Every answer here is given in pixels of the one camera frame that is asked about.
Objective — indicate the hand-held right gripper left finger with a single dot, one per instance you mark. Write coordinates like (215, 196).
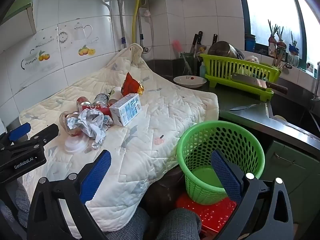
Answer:
(96, 177)

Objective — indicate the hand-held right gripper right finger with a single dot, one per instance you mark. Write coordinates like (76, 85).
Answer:
(226, 177)

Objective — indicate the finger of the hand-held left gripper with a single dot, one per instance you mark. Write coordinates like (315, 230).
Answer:
(47, 132)
(18, 131)

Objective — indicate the clear cup with red sleeve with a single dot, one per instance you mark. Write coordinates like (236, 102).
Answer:
(67, 127)

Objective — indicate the printed paper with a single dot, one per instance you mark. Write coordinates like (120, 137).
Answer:
(92, 122)

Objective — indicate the green plastic basket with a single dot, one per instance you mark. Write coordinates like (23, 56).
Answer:
(197, 140)

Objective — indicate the white and blue carton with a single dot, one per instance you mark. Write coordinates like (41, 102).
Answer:
(126, 110)

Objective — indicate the white plastic lid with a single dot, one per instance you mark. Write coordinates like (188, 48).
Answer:
(75, 146)

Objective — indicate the red plastic stool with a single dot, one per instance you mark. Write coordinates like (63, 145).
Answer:
(210, 212)

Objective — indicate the red drink can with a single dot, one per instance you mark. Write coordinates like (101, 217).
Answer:
(83, 102)

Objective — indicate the person's left leg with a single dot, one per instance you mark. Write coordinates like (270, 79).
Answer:
(130, 225)

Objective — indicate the person's leg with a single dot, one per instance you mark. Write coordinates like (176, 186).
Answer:
(177, 225)
(130, 225)

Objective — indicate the blue and white drink can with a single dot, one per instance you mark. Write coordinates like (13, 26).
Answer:
(100, 98)

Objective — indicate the person's right leg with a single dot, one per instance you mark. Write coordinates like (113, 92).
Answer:
(177, 225)

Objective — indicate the white paper cup green print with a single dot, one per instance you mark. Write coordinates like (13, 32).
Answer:
(115, 92)

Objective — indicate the cream quilted blanket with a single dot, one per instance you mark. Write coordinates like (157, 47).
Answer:
(162, 110)

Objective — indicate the white bowl with red print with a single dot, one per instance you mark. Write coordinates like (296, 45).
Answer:
(190, 81)

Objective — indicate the green dish rack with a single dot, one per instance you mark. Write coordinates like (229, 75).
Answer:
(225, 66)

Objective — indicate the green dish soap bottle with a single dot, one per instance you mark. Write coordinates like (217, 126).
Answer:
(202, 68)

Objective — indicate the dark green utensil holder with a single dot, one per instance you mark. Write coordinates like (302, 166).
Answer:
(190, 63)

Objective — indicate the steel pot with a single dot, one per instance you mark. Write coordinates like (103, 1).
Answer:
(222, 50)

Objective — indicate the metal water pipe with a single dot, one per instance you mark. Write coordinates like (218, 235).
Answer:
(121, 17)

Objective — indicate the blue lidded jar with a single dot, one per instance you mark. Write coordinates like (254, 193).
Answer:
(250, 42)

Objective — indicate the sprouting onion in jar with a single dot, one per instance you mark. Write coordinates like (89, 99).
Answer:
(272, 42)
(293, 55)
(281, 46)

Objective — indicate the pink bottle brush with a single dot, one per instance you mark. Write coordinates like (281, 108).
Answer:
(177, 46)

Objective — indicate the green wall cabinet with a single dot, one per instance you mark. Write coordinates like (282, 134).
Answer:
(15, 7)

